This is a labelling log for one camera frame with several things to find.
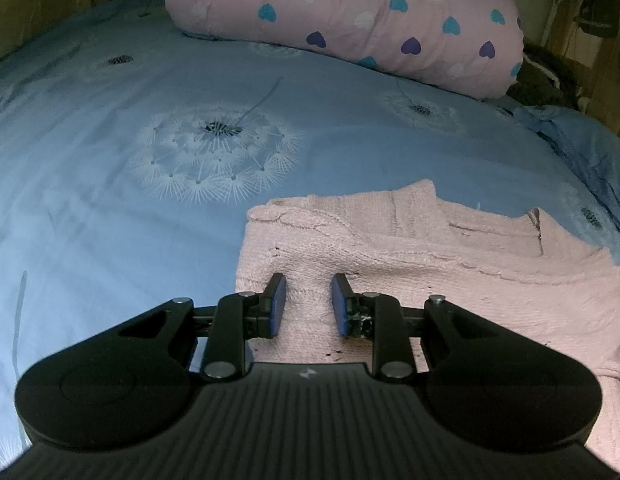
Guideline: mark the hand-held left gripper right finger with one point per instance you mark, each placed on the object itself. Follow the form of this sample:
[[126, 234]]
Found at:
[[340, 306]]

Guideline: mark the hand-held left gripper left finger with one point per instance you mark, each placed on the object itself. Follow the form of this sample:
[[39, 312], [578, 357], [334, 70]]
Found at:
[[278, 306]]

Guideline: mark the pink knitted cardigan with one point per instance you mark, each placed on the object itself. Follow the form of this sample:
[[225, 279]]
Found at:
[[490, 285]]

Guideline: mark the blue dandelion print bed sheet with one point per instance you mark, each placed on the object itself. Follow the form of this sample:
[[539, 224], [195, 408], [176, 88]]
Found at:
[[114, 200]]

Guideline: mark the pink heart-patterned pillow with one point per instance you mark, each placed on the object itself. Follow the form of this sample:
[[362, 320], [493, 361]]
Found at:
[[340, 15]]

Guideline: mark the blue crumpled blanket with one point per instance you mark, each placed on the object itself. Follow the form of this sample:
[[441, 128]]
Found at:
[[585, 140]]

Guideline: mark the dark fuzzy cloth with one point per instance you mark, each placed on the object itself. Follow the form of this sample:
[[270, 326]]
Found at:
[[540, 80]]

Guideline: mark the dark hanging bag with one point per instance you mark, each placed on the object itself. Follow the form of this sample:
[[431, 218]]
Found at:
[[597, 10]]

